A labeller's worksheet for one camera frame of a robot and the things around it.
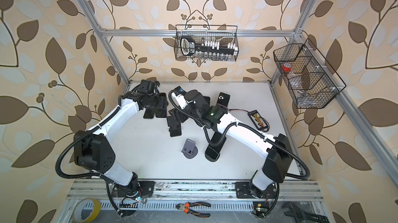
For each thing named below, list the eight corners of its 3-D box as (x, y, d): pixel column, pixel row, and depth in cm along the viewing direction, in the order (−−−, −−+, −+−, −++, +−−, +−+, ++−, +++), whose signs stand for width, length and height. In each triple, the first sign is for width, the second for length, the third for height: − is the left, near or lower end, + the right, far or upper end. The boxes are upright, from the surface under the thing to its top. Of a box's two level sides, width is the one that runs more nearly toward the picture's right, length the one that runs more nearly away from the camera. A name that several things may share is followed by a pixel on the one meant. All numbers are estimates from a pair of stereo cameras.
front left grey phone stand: (183, 156, 87) (181, 150, 80) (188, 144, 91) (187, 138, 85) (193, 160, 85) (192, 155, 79) (198, 148, 90) (198, 142, 83)
